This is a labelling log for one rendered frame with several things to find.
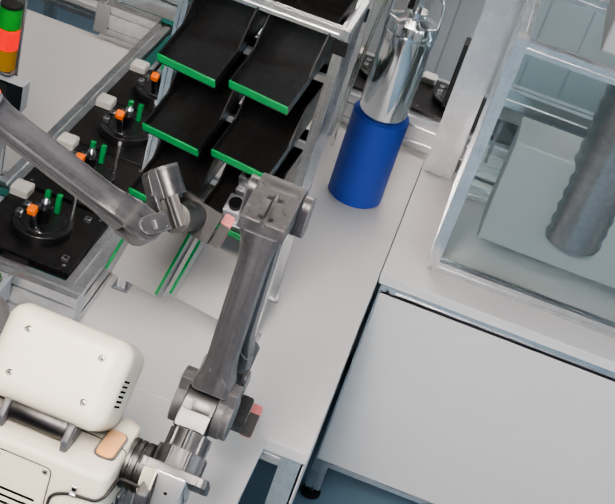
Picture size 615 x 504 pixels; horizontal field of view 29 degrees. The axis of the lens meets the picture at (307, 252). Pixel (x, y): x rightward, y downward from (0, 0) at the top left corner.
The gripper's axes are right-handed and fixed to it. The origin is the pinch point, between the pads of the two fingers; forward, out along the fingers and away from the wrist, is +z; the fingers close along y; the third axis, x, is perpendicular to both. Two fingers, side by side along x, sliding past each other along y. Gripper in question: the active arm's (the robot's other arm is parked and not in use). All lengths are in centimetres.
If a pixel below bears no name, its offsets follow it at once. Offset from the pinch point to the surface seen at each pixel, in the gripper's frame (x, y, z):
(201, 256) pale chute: 12.9, 1.7, 23.4
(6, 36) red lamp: -8, 61, 15
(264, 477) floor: 82, -28, 118
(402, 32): -52, -4, 78
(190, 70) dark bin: -23.3, 15.3, -4.6
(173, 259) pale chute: 15.2, 5.2, 16.7
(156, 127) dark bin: -9.0, 19.0, 5.5
